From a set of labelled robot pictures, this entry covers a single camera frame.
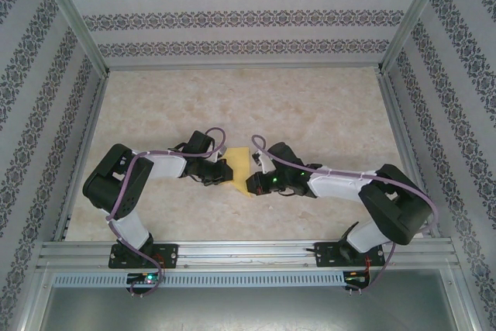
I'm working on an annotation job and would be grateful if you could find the yellow paper sheet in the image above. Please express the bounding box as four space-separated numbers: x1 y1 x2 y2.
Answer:
223 147 259 197

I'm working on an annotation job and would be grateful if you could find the grey metal sheet panel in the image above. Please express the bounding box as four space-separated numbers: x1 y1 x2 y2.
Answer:
38 286 474 331

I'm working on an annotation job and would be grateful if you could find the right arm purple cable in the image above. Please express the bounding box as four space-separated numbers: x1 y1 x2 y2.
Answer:
251 135 441 295

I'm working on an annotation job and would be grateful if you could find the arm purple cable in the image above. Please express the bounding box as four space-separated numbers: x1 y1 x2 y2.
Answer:
104 126 229 298
251 135 441 295

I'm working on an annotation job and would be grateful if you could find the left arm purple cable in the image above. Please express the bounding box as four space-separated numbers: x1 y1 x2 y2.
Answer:
104 126 229 298

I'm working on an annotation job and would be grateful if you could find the aluminium mounting rail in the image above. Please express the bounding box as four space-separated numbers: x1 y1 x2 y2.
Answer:
36 240 458 270

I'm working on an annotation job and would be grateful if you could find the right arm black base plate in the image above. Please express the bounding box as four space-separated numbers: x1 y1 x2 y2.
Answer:
315 241 387 269

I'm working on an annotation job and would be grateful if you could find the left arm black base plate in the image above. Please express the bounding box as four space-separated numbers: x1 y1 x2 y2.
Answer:
109 243 179 270

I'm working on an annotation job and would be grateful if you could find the slotted grey cable duct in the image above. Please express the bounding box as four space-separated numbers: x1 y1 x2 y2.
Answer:
52 271 371 289

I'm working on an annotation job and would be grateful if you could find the aluminium side rail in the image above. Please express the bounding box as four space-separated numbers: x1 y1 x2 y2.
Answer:
52 71 113 241
377 71 441 239

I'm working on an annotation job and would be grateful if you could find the aluminium frame post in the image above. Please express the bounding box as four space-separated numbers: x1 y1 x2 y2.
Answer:
33 0 112 76
377 0 455 76

